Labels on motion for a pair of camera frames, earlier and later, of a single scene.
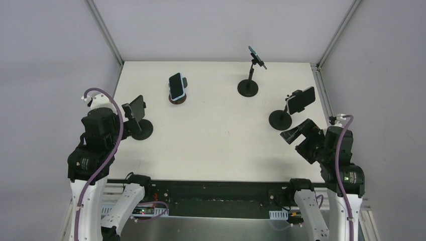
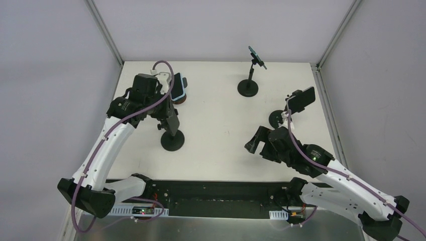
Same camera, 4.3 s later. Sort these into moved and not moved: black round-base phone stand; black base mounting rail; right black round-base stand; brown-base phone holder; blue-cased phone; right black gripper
Moved: black round-base phone stand; right black gripper
Not moved: blue-cased phone; right black round-base stand; brown-base phone holder; black base mounting rail
